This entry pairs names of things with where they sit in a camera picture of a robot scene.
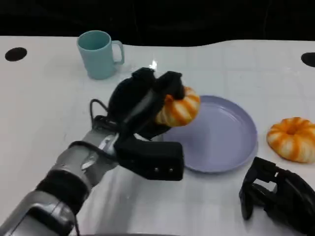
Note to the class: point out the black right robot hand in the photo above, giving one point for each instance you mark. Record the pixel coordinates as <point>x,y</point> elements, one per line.
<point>278,196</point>

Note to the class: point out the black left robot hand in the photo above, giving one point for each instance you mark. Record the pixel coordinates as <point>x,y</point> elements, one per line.
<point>128,98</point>

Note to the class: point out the orange white toy bread roll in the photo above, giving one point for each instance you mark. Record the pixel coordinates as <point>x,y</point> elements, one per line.
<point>292,142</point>
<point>179,110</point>

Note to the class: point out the pale green mug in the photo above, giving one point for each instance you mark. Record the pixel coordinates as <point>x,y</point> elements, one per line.
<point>97,56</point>

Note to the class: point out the lilac plate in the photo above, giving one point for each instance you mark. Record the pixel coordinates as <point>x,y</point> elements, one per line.
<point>221,137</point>

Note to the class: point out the black round table grommet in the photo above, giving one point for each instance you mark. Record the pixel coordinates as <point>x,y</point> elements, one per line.
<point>16,54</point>
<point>309,58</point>

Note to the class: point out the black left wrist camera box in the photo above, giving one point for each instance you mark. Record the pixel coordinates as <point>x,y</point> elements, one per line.
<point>152,157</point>

